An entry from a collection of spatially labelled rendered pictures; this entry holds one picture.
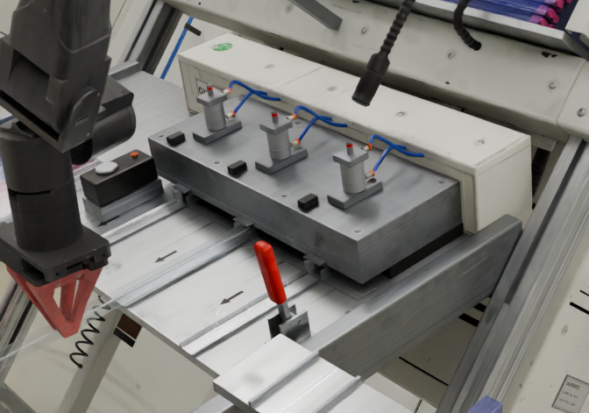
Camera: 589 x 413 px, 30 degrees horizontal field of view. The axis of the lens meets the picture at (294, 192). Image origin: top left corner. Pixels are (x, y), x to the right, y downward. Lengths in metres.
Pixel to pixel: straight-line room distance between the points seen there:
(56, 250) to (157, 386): 2.56
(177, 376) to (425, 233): 2.46
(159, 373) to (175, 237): 2.39
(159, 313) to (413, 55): 0.40
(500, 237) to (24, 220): 0.44
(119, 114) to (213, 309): 0.20
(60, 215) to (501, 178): 0.41
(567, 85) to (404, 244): 0.22
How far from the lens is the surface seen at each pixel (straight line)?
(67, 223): 0.96
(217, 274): 1.07
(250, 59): 1.32
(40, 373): 3.97
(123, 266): 1.11
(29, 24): 0.86
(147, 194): 1.21
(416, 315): 1.00
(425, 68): 1.18
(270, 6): 1.37
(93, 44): 0.86
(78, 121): 0.89
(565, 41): 1.07
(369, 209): 1.02
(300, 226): 1.03
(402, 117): 1.13
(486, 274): 1.06
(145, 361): 3.58
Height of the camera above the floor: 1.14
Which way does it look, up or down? level
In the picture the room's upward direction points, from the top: 26 degrees clockwise
